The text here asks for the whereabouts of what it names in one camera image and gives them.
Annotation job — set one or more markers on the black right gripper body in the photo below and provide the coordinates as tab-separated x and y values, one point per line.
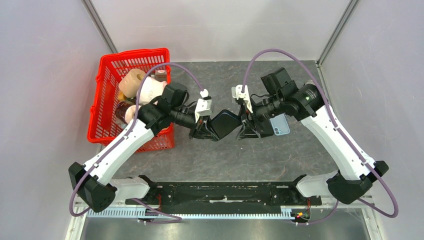
252	116

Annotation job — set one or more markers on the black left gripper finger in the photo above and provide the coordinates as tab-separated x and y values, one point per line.
203	136
204	127

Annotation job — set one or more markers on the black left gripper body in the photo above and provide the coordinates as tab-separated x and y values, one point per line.
201	120

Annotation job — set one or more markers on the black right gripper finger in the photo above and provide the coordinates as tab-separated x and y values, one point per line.
248	135
243	116

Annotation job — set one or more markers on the black phone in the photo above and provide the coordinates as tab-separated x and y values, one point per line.
224	123

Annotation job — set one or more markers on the light blue phone case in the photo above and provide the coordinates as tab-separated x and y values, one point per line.
280	125

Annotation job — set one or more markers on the black smartphone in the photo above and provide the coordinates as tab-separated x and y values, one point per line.
266	129

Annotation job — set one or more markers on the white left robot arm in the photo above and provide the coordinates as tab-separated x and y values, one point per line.
93	181

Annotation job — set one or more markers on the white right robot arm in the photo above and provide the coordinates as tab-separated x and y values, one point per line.
354	176

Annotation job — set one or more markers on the white paper bag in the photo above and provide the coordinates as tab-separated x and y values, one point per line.
151	88

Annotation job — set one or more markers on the instant noodle bowl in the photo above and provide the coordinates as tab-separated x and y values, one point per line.
121	110

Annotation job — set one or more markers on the beige toilet paper roll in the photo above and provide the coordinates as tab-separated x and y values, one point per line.
130	84

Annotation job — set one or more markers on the red plastic shopping basket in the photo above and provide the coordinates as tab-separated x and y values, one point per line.
103	125

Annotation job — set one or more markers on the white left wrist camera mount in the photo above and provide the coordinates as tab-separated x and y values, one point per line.
204	106

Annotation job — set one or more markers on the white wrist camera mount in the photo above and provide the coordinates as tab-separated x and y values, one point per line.
204	106
241	96

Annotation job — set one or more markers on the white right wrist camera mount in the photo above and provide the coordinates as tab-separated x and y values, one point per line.
241	96

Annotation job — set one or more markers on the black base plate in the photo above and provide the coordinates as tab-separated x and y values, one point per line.
227	197

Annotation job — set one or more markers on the white cable duct rail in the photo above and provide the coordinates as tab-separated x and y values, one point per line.
143	213

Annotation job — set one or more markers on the aluminium frame post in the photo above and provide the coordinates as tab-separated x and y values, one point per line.
342	22

